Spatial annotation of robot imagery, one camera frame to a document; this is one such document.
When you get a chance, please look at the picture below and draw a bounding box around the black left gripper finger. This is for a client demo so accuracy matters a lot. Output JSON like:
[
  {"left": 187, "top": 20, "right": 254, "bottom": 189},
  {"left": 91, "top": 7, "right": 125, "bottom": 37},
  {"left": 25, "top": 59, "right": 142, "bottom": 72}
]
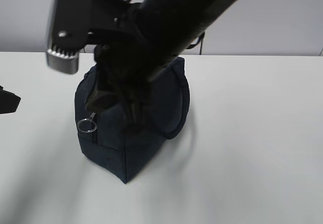
[{"left": 0, "top": 86, "right": 21, "bottom": 115}]

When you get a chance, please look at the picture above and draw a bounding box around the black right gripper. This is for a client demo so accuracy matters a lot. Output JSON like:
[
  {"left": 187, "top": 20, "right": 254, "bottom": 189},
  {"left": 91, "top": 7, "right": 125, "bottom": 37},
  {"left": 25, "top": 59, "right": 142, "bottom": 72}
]
[{"left": 85, "top": 2, "right": 209, "bottom": 133}]

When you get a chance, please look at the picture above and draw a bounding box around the metal zipper pull ring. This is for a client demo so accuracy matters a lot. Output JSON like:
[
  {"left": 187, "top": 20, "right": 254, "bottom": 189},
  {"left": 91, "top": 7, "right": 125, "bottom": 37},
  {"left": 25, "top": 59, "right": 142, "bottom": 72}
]
[{"left": 77, "top": 118, "right": 98, "bottom": 134}]

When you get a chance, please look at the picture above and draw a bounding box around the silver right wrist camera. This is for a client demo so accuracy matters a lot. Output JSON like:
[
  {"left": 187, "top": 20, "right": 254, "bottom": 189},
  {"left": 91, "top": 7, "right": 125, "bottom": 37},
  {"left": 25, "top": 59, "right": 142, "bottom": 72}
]
[{"left": 46, "top": 0, "right": 124, "bottom": 75}]

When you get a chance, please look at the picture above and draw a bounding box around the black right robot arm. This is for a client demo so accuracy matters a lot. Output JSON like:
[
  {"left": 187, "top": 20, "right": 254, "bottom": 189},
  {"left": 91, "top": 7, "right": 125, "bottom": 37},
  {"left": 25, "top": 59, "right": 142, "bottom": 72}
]
[{"left": 85, "top": 0, "right": 238, "bottom": 127}]

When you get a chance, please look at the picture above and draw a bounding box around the dark navy lunch bag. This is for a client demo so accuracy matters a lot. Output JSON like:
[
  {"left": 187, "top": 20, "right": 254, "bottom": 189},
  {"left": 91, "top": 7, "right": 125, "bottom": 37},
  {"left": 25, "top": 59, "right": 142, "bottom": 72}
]
[{"left": 74, "top": 57, "right": 190, "bottom": 184}]

